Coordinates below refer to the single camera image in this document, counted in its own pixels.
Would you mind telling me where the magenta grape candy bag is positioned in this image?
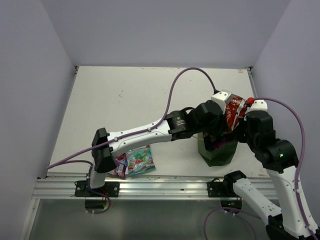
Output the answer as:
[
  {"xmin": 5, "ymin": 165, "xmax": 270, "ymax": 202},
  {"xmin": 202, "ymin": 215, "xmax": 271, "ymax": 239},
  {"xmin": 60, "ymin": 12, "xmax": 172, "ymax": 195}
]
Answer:
[{"xmin": 205, "ymin": 137, "xmax": 232, "ymax": 151}]

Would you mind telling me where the green paper bag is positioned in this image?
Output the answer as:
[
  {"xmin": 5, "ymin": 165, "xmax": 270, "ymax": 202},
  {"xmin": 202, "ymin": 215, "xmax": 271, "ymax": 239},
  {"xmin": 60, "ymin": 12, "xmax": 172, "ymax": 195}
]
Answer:
[{"xmin": 196, "ymin": 132, "xmax": 238, "ymax": 167}]

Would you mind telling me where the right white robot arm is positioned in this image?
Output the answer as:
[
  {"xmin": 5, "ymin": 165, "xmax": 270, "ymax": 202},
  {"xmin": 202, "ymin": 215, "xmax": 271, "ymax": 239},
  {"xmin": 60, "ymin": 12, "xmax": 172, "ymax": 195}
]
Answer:
[{"xmin": 222, "ymin": 110, "xmax": 320, "ymax": 240}]

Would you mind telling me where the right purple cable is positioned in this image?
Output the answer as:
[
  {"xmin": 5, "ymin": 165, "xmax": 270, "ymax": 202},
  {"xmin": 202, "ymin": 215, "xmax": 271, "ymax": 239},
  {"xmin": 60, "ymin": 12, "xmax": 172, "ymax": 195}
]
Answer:
[{"xmin": 254, "ymin": 96, "xmax": 320, "ymax": 240}]

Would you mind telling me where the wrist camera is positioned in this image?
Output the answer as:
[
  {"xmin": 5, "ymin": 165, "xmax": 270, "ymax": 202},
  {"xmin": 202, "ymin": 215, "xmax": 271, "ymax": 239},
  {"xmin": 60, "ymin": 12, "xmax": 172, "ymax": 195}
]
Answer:
[
  {"xmin": 246, "ymin": 97, "xmax": 268, "ymax": 113},
  {"xmin": 211, "ymin": 90, "xmax": 233, "ymax": 110}
]

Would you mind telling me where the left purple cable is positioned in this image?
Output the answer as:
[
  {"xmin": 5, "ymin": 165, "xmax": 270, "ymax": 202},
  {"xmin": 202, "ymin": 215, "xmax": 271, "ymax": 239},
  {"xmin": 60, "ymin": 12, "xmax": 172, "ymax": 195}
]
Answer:
[{"xmin": 46, "ymin": 66, "xmax": 221, "ymax": 171}]

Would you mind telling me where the purple cable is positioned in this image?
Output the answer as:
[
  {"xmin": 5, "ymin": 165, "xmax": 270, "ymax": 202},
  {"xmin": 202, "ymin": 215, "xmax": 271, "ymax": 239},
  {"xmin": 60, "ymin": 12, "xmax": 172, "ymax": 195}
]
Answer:
[
  {"xmin": 46, "ymin": 66, "xmax": 221, "ymax": 171},
  {"xmin": 254, "ymin": 96, "xmax": 320, "ymax": 240}
]

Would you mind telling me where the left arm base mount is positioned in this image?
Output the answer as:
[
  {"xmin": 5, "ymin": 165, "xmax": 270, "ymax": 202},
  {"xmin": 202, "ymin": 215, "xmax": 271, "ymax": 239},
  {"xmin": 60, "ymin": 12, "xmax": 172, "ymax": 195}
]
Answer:
[{"xmin": 74, "ymin": 180, "xmax": 120, "ymax": 214}]

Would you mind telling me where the red Doritos chip bag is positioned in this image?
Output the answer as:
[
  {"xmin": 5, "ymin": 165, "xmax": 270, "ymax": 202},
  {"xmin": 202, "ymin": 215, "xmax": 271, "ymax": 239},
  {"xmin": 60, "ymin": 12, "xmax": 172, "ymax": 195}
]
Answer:
[{"xmin": 225, "ymin": 94, "xmax": 248, "ymax": 133}]

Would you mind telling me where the aluminium front rail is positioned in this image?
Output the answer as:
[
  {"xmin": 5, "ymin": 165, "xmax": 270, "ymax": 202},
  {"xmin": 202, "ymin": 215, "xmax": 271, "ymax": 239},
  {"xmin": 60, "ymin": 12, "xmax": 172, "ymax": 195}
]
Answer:
[{"xmin": 31, "ymin": 174, "xmax": 280, "ymax": 201}]

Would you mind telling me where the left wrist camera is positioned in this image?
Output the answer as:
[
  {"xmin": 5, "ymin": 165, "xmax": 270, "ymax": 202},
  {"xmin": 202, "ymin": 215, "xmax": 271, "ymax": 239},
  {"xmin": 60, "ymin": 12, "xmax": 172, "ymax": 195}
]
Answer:
[{"xmin": 211, "ymin": 90, "xmax": 233, "ymax": 110}]

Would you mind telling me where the teal Fox's candy bag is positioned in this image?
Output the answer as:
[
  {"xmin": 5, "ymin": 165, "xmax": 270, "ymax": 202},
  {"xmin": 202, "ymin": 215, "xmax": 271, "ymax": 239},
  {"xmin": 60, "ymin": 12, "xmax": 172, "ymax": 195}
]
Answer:
[{"xmin": 125, "ymin": 145, "xmax": 156, "ymax": 177}]

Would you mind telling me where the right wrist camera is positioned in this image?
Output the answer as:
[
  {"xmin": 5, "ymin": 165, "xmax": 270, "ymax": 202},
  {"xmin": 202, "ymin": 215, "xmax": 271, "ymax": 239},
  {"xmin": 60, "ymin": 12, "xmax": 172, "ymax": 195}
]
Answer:
[{"xmin": 246, "ymin": 97, "xmax": 268, "ymax": 113}]

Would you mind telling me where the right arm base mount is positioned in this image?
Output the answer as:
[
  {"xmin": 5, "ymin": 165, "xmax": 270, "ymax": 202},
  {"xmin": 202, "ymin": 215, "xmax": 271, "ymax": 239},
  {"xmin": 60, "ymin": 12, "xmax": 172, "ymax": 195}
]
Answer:
[{"xmin": 206, "ymin": 178, "xmax": 243, "ymax": 209}]

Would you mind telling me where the purple silver candy bag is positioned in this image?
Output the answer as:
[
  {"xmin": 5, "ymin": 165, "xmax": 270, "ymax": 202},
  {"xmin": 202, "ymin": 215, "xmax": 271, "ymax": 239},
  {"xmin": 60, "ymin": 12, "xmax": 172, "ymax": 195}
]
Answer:
[{"xmin": 108, "ymin": 153, "xmax": 128, "ymax": 179}]

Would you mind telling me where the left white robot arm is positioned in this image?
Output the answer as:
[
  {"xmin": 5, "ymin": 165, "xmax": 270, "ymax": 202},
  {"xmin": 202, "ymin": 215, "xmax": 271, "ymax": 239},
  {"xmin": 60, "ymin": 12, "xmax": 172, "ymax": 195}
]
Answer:
[{"xmin": 86, "ymin": 100, "xmax": 226, "ymax": 197}]

